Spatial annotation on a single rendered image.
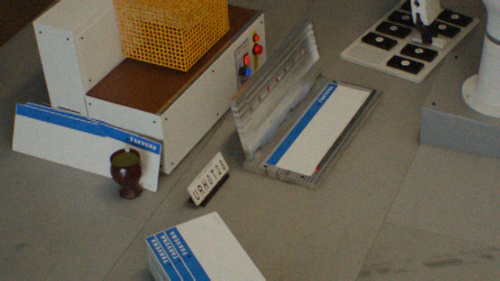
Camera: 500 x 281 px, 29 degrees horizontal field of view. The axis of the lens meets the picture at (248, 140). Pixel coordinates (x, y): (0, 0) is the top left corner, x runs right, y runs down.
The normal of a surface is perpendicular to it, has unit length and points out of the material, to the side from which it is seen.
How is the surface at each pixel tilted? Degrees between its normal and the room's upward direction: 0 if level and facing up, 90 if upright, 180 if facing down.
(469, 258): 0
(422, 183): 0
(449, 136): 90
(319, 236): 0
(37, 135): 63
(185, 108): 90
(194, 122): 90
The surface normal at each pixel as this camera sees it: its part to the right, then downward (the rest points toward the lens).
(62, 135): -0.42, 0.14
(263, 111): 0.85, 0.08
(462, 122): -0.40, 0.57
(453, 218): -0.06, -0.80
